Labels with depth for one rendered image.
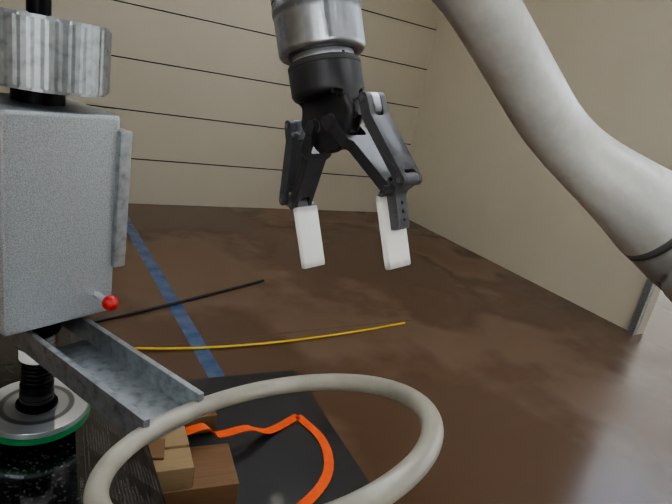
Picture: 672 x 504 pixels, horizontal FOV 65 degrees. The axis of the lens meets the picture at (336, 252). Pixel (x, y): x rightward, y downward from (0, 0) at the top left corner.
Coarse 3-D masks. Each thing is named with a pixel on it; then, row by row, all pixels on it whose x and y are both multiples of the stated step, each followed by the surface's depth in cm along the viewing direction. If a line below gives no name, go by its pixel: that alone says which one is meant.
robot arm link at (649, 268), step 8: (656, 256) 54; (664, 256) 54; (640, 264) 57; (648, 264) 56; (656, 264) 55; (664, 264) 54; (648, 272) 57; (656, 272) 56; (664, 272) 55; (656, 280) 57; (664, 280) 56; (664, 288) 56
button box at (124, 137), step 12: (120, 132) 102; (120, 144) 103; (120, 156) 103; (120, 168) 104; (120, 180) 105; (120, 192) 106; (120, 204) 107; (120, 216) 108; (120, 228) 109; (120, 240) 110; (120, 252) 111; (120, 264) 112
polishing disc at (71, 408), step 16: (16, 384) 124; (0, 400) 118; (64, 400) 121; (80, 400) 122; (0, 416) 113; (16, 416) 114; (32, 416) 115; (48, 416) 116; (64, 416) 116; (80, 416) 118; (0, 432) 109; (16, 432) 109; (32, 432) 110; (48, 432) 111
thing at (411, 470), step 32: (256, 384) 97; (288, 384) 97; (320, 384) 96; (352, 384) 93; (384, 384) 88; (160, 416) 87; (192, 416) 91; (128, 448) 78; (416, 448) 64; (96, 480) 67; (384, 480) 58; (416, 480) 60
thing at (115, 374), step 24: (24, 336) 103; (96, 336) 109; (48, 360) 99; (72, 360) 104; (96, 360) 105; (120, 360) 105; (144, 360) 100; (72, 384) 95; (96, 384) 90; (120, 384) 99; (144, 384) 100; (168, 384) 97; (96, 408) 91; (120, 408) 87; (144, 408) 93; (168, 408) 94; (168, 432) 88
